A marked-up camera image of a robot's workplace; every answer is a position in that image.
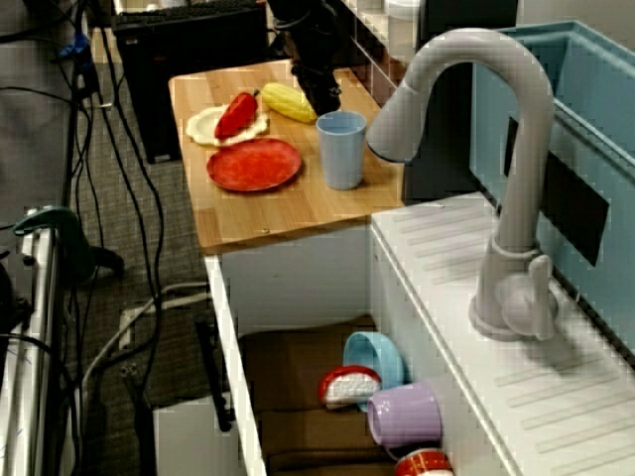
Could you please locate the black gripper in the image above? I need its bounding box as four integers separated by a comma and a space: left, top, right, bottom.
291, 61, 344, 120

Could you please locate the light blue plastic cup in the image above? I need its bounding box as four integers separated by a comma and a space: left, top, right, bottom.
316, 110, 369, 191

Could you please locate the red toy pepper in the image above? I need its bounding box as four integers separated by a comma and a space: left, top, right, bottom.
213, 89, 262, 140

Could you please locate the yellow toy corn cob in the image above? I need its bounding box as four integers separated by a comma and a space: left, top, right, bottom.
260, 81, 318, 124

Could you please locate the red round plate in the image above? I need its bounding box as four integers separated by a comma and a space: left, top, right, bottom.
205, 137, 304, 193

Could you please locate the cream scalloped plate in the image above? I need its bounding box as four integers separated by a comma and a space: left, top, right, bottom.
186, 104, 271, 149

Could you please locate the black upright panel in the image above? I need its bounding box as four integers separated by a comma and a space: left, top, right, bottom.
404, 0, 517, 204

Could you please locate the black keyboard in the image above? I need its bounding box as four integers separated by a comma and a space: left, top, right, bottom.
112, 0, 267, 29

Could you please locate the black computer tower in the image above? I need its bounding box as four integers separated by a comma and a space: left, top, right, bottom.
112, 4, 272, 165

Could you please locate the white toy sink basin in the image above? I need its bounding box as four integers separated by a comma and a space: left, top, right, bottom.
202, 192, 635, 476

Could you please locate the grey toy faucet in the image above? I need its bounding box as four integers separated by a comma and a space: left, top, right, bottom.
365, 27, 565, 343

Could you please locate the light blue bowl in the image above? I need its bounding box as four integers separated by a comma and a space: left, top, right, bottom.
342, 330, 411, 391

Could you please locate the blue connector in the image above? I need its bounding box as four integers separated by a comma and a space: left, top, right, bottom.
58, 32, 89, 61

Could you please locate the teal plastic box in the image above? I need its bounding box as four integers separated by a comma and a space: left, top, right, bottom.
470, 19, 635, 358

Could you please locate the red white toy food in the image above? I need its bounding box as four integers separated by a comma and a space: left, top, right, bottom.
319, 365, 383, 411

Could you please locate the green clamp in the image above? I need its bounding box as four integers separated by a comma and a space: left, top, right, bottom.
12, 205, 125, 287

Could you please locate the purple mug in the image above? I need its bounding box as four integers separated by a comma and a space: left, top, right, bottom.
365, 380, 444, 447

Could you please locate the red rimmed cup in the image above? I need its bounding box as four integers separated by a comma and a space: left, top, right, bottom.
394, 445, 455, 476

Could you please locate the long black cable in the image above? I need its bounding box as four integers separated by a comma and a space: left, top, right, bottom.
96, 19, 168, 358

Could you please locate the black cabinet handle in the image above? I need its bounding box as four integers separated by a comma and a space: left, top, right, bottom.
193, 312, 234, 432

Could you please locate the white cable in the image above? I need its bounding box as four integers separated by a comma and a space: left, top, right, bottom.
81, 282, 209, 398

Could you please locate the white aluminium frame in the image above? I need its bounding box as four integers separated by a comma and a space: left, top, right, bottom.
0, 212, 65, 476

